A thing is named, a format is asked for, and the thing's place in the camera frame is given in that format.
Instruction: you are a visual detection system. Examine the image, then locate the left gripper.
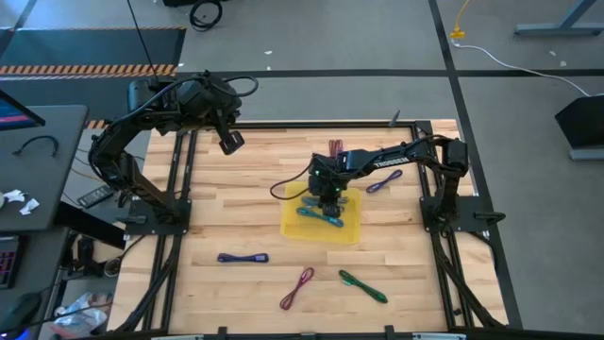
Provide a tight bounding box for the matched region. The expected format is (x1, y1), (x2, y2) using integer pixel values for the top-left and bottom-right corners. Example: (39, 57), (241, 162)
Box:
(186, 73), (245, 156)

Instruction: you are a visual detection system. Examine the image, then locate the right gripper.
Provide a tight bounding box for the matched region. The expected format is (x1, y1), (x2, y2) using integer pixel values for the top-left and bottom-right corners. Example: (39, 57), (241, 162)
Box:
(306, 153), (354, 219)

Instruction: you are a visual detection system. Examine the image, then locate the teal USB-C cable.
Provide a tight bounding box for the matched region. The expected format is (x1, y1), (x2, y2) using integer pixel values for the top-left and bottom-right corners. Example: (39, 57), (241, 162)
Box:
(295, 206), (345, 229)
(300, 195), (327, 212)

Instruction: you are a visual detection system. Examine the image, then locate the light purple USB-C cable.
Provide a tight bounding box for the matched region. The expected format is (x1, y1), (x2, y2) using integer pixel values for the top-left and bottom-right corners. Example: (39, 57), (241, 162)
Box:
(365, 168), (404, 195)

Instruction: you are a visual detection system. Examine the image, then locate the green USB-C cable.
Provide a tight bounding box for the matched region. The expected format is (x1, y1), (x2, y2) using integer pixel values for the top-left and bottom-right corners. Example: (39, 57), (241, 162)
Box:
(338, 269), (390, 305)

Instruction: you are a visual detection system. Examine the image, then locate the dark purple USB-C cable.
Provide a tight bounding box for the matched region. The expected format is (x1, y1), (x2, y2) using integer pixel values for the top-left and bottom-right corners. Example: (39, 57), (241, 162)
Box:
(216, 252), (270, 264)

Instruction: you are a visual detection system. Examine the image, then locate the yellow plastic tray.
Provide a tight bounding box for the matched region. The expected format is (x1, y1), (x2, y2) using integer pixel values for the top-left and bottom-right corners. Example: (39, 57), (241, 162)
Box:
(279, 181), (363, 246)

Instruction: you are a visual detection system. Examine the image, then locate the dark hazard-striped floor mat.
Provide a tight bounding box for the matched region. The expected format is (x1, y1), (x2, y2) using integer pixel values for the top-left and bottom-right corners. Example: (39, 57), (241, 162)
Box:
(0, 25), (188, 129)

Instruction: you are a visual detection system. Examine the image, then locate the black remote control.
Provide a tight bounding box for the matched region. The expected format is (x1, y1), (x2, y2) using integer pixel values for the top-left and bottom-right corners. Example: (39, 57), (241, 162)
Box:
(76, 184), (116, 209)

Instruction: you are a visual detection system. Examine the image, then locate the dark grey desk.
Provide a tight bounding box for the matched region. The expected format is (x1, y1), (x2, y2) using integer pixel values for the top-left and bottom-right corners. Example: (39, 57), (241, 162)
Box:
(0, 104), (90, 232)

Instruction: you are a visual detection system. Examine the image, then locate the computer monitor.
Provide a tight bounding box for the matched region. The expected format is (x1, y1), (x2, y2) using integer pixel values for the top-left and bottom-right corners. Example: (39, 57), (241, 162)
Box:
(0, 89), (47, 132)

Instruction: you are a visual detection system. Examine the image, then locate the white paper scrap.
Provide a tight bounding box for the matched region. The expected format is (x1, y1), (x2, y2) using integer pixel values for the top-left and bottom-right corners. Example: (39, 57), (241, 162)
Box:
(1, 188), (27, 204)
(19, 197), (41, 216)

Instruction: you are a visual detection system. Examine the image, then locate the clear plastic bag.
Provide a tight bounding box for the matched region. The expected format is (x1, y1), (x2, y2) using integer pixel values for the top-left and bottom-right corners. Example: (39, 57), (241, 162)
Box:
(51, 291), (113, 337)

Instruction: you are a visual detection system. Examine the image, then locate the black keyboard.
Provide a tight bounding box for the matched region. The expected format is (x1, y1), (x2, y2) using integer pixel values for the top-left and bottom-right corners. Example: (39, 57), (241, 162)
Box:
(0, 235), (20, 290)

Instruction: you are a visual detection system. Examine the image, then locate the black computer case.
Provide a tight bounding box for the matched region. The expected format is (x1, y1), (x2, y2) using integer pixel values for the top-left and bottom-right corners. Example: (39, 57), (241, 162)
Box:
(555, 93), (604, 162)

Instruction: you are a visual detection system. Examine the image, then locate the black computer mouse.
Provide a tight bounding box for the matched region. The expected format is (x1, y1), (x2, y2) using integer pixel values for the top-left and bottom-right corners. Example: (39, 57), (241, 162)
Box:
(0, 292), (42, 334)

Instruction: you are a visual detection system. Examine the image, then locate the grey metal desk leg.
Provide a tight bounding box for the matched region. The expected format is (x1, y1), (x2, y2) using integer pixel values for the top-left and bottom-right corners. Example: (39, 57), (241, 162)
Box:
(513, 0), (604, 38)

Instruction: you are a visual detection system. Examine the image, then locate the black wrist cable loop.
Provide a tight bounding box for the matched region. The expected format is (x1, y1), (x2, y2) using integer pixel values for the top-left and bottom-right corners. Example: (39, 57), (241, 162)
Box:
(269, 162), (315, 202)

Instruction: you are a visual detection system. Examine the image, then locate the coiled black cable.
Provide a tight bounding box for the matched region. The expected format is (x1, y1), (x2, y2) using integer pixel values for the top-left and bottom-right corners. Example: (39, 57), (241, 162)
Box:
(189, 0), (224, 32)

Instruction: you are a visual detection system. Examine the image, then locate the magenta USB-C cable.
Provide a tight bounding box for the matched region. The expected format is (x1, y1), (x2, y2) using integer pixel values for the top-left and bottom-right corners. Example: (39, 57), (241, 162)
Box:
(278, 266), (315, 312)

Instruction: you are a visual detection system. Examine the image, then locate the thin black cable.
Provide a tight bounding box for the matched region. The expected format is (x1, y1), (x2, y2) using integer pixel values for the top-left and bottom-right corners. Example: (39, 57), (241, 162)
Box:
(126, 0), (159, 79)

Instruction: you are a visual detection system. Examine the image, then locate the black aluminium table frame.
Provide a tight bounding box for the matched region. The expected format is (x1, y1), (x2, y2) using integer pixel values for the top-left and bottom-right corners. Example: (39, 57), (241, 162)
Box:
(108, 120), (525, 340)

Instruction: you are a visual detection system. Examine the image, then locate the curved black cable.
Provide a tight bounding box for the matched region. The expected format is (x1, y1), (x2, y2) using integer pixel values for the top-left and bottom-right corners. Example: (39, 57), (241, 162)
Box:
(12, 134), (60, 158)

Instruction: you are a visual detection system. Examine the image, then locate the yellow cable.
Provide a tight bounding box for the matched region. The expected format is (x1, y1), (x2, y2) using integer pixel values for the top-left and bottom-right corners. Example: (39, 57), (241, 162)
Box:
(450, 0), (473, 40)

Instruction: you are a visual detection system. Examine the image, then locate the white cable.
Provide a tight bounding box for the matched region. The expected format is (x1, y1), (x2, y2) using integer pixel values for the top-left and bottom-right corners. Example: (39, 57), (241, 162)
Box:
(451, 40), (591, 98)

